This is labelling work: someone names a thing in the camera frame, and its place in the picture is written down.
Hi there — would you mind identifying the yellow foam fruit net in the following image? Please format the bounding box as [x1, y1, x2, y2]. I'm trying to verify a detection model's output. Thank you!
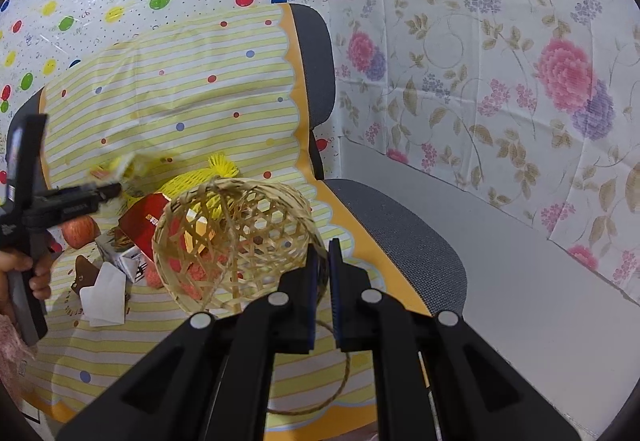
[121, 152, 244, 222]

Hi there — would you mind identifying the woven bamboo basket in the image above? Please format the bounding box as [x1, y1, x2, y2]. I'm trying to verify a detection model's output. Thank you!
[152, 178, 326, 314]

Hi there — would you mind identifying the pink fuzzy sleeve forearm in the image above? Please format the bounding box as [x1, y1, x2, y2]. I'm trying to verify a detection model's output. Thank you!
[0, 300, 32, 409]

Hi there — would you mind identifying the person's left hand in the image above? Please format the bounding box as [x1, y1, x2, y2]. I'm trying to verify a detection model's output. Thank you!
[0, 248, 53, 324]

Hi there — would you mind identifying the red paper packet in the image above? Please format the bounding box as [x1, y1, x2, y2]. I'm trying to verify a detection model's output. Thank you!
[118, 193, 169, 260]

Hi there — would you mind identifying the red apple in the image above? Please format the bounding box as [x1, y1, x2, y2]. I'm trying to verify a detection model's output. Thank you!
[61, 216, 100, 249]

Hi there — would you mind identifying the white milk carton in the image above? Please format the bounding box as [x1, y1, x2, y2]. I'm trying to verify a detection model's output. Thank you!
[96, 227, 148, 284]

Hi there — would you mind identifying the brown leather pouch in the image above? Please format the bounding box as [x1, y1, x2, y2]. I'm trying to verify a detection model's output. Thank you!
[70, 256, 100, 296]

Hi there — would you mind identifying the orange knitted hat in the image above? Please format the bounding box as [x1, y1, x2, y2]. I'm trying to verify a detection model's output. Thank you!
[144, 248, 228, 303]

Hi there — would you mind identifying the yellow striped chair cloth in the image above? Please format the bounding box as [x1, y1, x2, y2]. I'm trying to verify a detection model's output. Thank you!
[22, 4, 425, 423]

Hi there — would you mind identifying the floral pattern wall sheet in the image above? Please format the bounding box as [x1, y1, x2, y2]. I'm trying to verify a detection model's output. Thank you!
[328, 0, 639, 299]

